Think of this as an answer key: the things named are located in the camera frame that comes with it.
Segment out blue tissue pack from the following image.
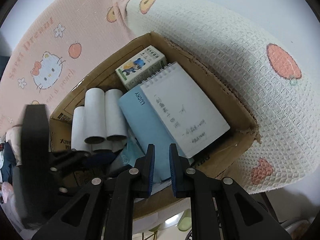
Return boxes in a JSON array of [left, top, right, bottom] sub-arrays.
[[117, 128, 145, 168]]

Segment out white paper roll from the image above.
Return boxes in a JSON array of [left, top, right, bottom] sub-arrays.
[[71, 106, 92, 152], [85, 88, 106, 144], [105, 89, 127, 141]]

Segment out brown cardboard box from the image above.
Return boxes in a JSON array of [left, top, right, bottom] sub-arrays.
[[49, 31, 261, 222]]

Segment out white spiral notepad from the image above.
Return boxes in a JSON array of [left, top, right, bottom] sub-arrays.
[[140, 62, 230, 158]]

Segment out light blue LUCKY notebook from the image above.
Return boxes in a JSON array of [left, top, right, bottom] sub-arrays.
[[118, 85, 175, 184]]

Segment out green white cartoon box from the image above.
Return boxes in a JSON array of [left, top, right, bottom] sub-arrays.
[[116, 46, 167, 90]]

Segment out pink cartoon blanket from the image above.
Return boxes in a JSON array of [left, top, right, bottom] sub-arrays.
[[1, 0, 319, 193]]

